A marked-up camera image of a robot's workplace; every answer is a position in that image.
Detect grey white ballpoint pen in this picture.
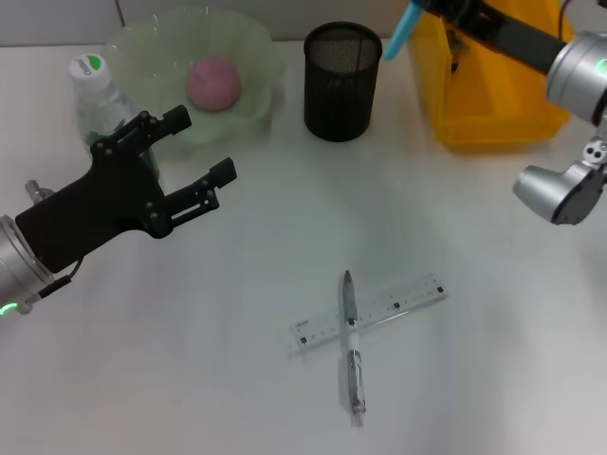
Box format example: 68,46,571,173
340,269,367,428

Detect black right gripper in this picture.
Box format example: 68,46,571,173
419,0,569,76

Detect green translucent fruit bowl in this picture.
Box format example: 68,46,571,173
101,7,288,148

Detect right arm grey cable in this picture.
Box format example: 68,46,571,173
558,0,578,38

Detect green plastic wrapper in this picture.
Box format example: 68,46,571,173
445,27,471,75

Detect transparent plastic ruler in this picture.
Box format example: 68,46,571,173
289,272,450,355

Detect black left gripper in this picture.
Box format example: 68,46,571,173
14,104,238,275

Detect black mesh pen holder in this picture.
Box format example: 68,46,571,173
303,20,384,142

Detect pink peach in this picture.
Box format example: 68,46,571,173
185,55,243,111

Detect clear green-label water bottle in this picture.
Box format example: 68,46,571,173
68,53,160,177

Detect blue scissors with cover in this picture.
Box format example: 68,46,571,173
383,0,426,62

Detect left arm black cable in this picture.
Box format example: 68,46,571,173
28,258,87,305

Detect yellow plastic bin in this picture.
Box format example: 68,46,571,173
411,0,584,153

